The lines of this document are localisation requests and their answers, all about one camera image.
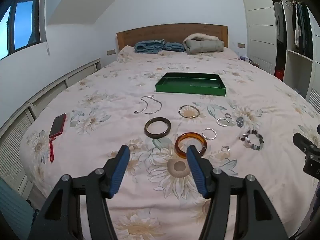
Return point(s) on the dark framed window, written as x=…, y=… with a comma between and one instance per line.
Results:
x=22, y=25

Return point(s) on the wooden headboard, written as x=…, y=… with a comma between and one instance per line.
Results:
x=170, y=32

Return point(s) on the hanging clothes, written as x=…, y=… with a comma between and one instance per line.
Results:
x=301, y=27

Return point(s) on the green tray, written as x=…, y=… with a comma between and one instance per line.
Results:
x=190, y=90

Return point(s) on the folded blue blanket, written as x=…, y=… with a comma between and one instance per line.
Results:
x=147, y=47

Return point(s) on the floral bedsheet bed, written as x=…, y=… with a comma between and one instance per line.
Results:
x=120, y=87

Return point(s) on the red container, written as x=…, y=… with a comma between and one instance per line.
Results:
x=279, y=74

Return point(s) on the thin gold bangle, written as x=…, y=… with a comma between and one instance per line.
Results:
x=189, y=116

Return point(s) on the dark brown bangle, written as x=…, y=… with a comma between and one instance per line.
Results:
x=157, y=135

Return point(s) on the beige fur-trimmed jacket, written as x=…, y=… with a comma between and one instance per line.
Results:
x=203, y=45

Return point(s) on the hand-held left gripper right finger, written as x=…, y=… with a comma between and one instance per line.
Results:
x=197, y=172

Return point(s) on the white wardrobe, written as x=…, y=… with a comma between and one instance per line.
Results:
x=260, y=30

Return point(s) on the white slatted low cabinet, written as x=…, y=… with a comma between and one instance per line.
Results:
x=52, y=87

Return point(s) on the purple tissue box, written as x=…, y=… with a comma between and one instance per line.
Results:
x=244, y=58

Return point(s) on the wall socket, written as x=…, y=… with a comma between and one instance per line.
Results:
x=110, y=52
x=241, y=45

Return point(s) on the red phone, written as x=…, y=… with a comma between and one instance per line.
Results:
x=57, y=126

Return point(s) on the amber bangle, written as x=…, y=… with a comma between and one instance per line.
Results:
x=177, y=145

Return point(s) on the dark ornate pendant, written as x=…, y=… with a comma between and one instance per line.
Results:
x=240, y=122

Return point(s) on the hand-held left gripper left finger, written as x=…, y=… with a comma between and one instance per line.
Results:
x=120, y=172

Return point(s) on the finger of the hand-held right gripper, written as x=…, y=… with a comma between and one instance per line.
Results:
x=303, y=142

